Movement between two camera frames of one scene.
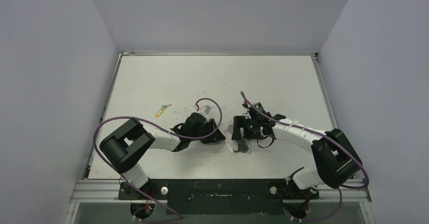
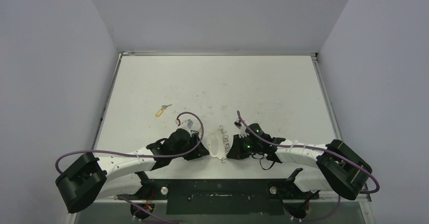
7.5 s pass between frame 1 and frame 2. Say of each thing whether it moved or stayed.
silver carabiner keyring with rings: moved
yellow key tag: stayed
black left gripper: moved
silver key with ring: stayed
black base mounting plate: stayed
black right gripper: moved
